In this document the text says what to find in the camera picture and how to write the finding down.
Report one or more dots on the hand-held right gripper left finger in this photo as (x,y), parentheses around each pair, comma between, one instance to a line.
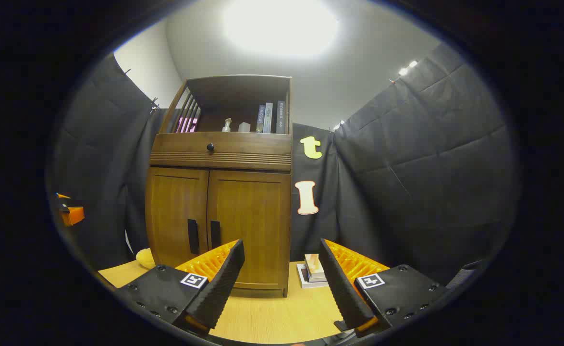
(219,288)

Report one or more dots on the grey-blue upright book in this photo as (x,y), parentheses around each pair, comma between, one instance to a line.
(260,120)

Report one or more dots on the small pump bottle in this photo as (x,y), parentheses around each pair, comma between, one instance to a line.
(226,126)

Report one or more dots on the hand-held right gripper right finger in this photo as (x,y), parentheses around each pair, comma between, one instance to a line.
(342,288)

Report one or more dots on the yellow soft object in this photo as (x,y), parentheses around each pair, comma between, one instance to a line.
(145,258)

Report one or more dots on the dark grey upright book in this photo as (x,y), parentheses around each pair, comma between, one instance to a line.
(281,117)

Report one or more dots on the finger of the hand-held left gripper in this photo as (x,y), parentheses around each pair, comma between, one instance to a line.
(73,215)

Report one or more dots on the pink books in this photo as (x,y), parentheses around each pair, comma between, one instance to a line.
(187,125)

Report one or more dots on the small ceiling spotlight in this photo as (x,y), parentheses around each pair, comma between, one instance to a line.
(407,68)
(338,125)

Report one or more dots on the wooden double-door shoe cabinet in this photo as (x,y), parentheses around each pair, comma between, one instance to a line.
(224,144)

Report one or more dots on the black backdrop cloth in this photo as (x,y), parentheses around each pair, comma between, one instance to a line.
(431,168)

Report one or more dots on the wooden shoe cabinet door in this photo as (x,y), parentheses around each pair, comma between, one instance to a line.
(171,206)
(258,211)

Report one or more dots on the large ceiling light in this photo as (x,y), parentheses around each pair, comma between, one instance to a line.
(279,26)

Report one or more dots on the wooden cabinet drawer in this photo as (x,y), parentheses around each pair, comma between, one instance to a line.
(234,146)

